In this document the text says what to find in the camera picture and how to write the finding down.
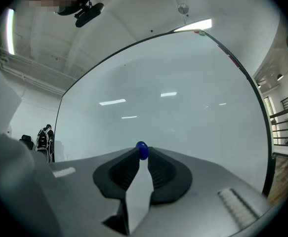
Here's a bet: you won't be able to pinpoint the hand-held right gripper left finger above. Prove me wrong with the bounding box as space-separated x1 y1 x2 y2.
49 147 141 237

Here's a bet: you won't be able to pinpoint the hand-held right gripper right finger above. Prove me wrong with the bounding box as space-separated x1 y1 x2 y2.
130 146 274 237

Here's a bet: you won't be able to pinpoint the black office chair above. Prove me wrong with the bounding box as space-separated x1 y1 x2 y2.
19 134 35 151

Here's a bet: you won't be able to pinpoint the black-framed whiteboard on stand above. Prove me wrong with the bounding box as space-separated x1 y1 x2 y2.
53 30 276 198

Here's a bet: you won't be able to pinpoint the window with greenery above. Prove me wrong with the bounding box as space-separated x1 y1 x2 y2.
263 96 273 133

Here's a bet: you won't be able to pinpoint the white ceiling pipes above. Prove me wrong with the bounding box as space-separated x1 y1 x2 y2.
0 44 69 95

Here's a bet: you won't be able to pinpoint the long ceiling light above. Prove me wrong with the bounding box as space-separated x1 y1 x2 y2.
172 18 213 33
6 7 16 56

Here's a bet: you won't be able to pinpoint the ceiling dome sensor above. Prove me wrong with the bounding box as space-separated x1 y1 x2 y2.
177 2 190 15

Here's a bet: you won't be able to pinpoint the black head-worn camera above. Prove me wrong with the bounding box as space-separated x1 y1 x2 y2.
74 2 105 28

